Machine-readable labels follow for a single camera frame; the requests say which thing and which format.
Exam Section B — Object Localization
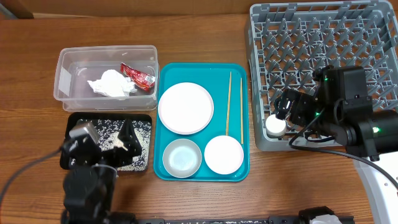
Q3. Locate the cream white cup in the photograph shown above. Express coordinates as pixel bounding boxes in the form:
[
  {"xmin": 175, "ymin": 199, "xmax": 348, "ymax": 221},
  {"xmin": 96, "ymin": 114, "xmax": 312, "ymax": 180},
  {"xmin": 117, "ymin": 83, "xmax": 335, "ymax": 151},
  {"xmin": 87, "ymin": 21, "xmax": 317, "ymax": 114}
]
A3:
[{"xmin": 265, "ymin": 114, "xmax": 287, "ymax": 138}]

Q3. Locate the white rice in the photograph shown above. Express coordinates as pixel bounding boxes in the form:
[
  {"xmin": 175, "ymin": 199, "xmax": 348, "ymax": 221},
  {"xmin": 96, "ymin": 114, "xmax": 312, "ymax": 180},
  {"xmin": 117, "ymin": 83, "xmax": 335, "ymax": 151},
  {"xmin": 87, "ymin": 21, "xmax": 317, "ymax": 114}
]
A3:
[{"xmin": 76, "ymin": 119, "xmax": 152, "ymax": 172}]

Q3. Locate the white napkin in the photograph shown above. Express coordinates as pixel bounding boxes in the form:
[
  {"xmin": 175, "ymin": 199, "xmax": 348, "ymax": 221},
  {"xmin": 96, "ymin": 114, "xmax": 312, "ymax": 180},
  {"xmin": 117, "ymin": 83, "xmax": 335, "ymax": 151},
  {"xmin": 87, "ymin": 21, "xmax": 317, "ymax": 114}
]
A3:
[{"xmin": 87, "ymin": 70, "xmax": 137, "ymax": 97}]

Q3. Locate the red snack wrapper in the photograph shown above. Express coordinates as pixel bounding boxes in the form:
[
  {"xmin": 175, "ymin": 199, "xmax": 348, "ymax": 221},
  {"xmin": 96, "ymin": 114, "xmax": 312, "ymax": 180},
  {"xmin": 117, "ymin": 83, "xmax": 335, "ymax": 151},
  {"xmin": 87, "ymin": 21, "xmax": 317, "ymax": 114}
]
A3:
[{"xmin": 121, "ymin": 63, "xmax": 155, "ymax": 91}]

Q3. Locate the grey bowl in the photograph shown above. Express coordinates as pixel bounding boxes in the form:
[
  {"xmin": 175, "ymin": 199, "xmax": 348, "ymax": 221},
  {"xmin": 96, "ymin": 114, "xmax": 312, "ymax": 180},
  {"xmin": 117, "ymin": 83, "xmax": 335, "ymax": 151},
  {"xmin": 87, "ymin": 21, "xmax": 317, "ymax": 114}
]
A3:
[{"xmin": 162, "ymin": 139, "xmax": 202, "ymax": 179}]

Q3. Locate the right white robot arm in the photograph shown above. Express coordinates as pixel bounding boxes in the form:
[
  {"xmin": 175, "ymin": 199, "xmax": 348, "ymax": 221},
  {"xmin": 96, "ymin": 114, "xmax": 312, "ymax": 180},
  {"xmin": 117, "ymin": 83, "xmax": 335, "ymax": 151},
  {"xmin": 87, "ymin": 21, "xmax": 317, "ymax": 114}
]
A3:
[{"xmin": 274, "ymin": 65, "xmax": 397, "ymax": 223}]

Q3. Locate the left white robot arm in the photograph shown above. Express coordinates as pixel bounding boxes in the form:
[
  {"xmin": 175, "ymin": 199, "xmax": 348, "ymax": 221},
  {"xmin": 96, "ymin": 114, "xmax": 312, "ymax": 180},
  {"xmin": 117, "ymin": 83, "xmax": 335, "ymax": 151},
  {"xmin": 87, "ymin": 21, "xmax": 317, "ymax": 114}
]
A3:
[{"xmin": 60, "ymin": 119, "xmax": 142, "ymax": 224}]

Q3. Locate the black rectangular tray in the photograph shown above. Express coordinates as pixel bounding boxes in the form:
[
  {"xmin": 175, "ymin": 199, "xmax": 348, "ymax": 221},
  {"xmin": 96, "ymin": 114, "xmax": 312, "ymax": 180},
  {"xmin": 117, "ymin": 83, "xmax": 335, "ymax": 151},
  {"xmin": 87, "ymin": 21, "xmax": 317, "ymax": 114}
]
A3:
[{"xmin": 65, "ymin": 112, "xmax": 152, "ymax": 169}]

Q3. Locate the right wooden chopstick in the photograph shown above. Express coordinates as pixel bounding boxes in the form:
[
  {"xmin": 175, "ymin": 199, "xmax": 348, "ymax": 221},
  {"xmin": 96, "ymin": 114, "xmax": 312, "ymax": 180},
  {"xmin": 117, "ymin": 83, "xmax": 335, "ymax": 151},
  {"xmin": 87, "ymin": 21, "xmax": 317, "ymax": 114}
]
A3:
[{"xmin": 240, "ymin": 78, "xmax": 244, "ymax": 145}]

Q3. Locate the wooden chopstick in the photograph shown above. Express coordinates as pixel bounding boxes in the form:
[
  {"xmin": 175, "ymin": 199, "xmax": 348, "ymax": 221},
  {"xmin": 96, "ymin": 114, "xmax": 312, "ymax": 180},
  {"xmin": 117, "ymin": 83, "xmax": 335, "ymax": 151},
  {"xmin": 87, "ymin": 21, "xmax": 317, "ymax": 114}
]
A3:
[
  {"xmin": 225, "ymin": 72, "xmax": 232, "ymax": 136},
  {"xmin": 240, "ymin": 78, "xmax": 244, "ymax": 145}
]

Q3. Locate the grey dish rack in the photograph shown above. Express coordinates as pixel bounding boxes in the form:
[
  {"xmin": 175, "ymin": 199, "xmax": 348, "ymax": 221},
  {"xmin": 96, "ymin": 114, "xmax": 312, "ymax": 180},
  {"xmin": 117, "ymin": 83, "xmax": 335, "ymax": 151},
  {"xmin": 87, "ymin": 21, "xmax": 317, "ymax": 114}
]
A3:
[{"xmin": 245, "ymin": 1, "xmax": 397, "ymax": 151}]

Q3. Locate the left wooden chopstick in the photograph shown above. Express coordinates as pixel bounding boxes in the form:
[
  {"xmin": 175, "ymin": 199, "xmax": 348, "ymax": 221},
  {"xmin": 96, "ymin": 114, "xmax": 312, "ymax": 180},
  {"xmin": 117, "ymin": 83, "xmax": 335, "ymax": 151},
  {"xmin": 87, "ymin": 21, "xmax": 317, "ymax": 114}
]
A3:
[{"xmin": 225, "ymin": 72, "xmax": 232, "ymax": 136}]

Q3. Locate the clear plastic bin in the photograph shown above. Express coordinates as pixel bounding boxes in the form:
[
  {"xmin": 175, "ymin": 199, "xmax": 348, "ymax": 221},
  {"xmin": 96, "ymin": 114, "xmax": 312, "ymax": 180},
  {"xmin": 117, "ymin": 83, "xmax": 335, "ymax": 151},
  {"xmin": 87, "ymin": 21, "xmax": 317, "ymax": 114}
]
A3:
[{"xmin": 53, "ymin": 45, "xmax": 159, "ymax": 111}]

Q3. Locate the small pink bowl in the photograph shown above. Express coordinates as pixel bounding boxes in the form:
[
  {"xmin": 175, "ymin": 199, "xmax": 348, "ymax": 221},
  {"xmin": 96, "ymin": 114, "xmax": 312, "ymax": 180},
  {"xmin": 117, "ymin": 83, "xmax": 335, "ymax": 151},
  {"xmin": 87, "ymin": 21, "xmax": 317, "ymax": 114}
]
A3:
[{"xmin": 204, "ymin": 135, "xmax": 244, "ymax": 175}]

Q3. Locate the teal plastic tray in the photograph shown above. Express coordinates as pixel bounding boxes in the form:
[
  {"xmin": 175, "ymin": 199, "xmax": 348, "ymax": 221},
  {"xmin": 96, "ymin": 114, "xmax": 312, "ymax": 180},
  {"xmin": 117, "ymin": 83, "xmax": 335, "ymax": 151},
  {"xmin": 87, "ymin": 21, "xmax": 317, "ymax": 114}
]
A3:
[{"xmin": 154, "ymin": 63, "xmax": 250, "ymax": 182}]

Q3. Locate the large pink plate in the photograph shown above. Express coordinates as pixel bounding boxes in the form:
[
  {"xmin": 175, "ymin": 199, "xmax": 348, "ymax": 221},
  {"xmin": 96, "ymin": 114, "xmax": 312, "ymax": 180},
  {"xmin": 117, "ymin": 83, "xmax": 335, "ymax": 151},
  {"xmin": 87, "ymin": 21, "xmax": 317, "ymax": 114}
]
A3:
[{"xmin": 158, "ymin": 82, "xmax": 214, "ymax": 135}]

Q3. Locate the cardboard box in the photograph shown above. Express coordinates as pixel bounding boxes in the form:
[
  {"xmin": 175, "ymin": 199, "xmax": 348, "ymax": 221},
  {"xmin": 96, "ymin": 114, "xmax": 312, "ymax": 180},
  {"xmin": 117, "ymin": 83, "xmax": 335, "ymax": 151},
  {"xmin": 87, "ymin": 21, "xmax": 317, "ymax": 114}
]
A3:
[{"xmin": 1, "ymin": 0, "xmax": 261, "ymax": 19}]

